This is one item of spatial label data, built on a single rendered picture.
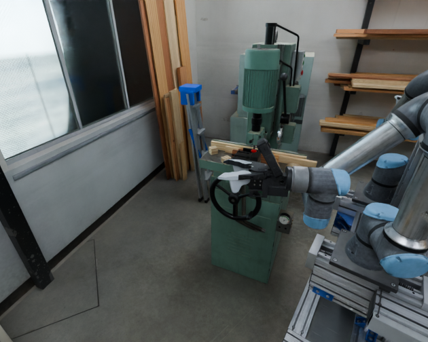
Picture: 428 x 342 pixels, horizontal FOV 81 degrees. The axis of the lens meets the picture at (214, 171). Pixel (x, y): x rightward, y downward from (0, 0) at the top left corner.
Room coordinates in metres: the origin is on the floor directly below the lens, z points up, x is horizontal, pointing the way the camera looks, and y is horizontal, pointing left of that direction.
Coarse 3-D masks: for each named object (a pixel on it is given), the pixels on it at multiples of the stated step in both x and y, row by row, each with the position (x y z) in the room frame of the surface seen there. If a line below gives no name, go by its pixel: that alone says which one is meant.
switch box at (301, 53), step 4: (300, 52) 1.58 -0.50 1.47; (304, 52) 1.63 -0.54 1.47; (292, 56) 1.60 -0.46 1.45; (300, 56) 1.58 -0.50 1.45; (292, 60) 1.60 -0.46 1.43; (300, 60) 1.58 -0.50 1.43; (292, 64) 1.60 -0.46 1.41; (300, 64) 1.58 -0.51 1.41; (296, 68) 1.59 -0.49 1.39; (300, 68) 1.58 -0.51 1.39; (296, 72) 1.59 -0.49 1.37; (300, 72) 1.58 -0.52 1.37; (292, 76) 1.59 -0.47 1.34; (296, 76) 1.58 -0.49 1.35; (292, 80) 1.59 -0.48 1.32; (296, 80) 1.58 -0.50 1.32
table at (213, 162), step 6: (204, 156) 1.40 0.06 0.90; (210, 156) 1.40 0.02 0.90; (216, 156) 1.40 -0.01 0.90; (222, 156) 1.40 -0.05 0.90; (204, 162) 1.35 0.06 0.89; (210, 162) 1.33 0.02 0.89; (216, 162) 1.32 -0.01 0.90; (204, 168) 1.35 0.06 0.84; (210, 168) 1.33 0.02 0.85; (216, 168) 1.32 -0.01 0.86; (222, 168) 1.30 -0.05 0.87; (228, 168) 1.29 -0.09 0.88; (282, 168) 1.25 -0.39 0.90; (228, 180) 1.19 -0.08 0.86; (246, 186) 1.14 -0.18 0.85
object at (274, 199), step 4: (212, 176) 1.33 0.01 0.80; (212, 180) 1.33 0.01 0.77; (224, 180) 1.30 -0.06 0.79; (220, 184) 1.31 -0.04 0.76; (224, 184) 1.30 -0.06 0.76; (228, 184) 1.29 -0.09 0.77; (216, 188) 1.32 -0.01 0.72; (224, 188) 1.30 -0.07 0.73; (228, 188) 1.29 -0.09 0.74; (248, 188) 1.24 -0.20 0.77; (248, 192) 1.24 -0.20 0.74; (248, 196) 1.23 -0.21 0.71; (268, 196) 1.19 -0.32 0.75; (272, 196) 1.18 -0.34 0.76; (276, 196) 1.17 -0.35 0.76; (280, 196) 1.16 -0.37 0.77; (264, 200) 1.20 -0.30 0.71; (268, 200) 1.19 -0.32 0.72; (272, 200) 1.18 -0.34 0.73; (276, 200) 1.17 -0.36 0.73; (280, 200) 1.16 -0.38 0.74
